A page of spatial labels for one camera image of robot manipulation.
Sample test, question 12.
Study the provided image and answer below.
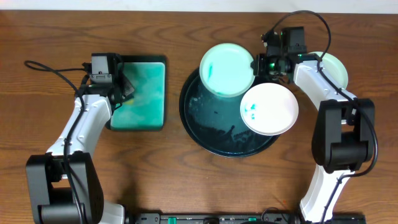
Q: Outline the yellow green sponge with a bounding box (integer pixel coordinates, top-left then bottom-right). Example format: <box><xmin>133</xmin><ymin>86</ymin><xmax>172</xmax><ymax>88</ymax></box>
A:
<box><xmin>123</xmin><ymin>99</ymin><xmax>134</xmax><ymax>105</ymax></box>

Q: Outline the mint plate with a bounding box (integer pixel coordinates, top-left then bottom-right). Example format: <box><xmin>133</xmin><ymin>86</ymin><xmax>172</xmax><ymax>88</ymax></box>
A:
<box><xmin>302</xmin><ymin>53</ymin><xmax>348</xmax><ymax>92</ymax></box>
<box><xmin>199</xmin><ymin>43</ymin><xmax>254</xmax><ymax>98</ymax></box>

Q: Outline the white plate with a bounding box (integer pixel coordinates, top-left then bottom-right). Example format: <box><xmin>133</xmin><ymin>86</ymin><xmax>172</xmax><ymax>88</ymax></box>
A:
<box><xmin>239</xmin><ymin>83</ymin><xmax>299</xmax><ymax>136</ymax></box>

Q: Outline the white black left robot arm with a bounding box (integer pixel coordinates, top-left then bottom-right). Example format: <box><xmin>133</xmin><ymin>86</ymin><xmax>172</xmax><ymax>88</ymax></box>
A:
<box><xmin>25</xmin><ymin>53</ymin><xmax>134</xmax><ymax>223</ymax></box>

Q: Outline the green rectangular soap tray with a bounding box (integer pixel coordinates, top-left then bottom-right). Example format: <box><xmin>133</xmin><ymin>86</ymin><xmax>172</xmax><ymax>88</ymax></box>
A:
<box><xmin>106</xmin><ymin>55</ymin><xmax>167</xmax><ymax>131</ymax></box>

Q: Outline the mint plate top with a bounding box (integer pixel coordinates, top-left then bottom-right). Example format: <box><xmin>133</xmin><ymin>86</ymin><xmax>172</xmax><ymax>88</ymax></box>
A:
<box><xmin>199</xmin><ymin>43</ymin><xmax>254</xmax><ymax>98</ymax></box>

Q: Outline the round black tray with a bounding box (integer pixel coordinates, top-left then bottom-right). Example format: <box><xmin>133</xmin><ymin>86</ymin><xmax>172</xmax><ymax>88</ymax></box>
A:
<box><xmin>179</xmin><ymin>68</ymin><xmax>279</xmax><ymax>157</ymax></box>

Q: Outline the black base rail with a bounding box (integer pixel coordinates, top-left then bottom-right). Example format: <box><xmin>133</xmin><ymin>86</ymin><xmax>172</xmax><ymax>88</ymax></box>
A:
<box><xmin>124</xmin><ymin>212</ymin><xmax>367</xmax><ymax>224</ymax></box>

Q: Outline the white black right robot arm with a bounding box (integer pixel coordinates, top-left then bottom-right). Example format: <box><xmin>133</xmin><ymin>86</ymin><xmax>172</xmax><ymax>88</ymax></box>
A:
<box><xmin>241</xmin><ymin>47</ymin><xmax>378</xmax><ymax>223</ymax></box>

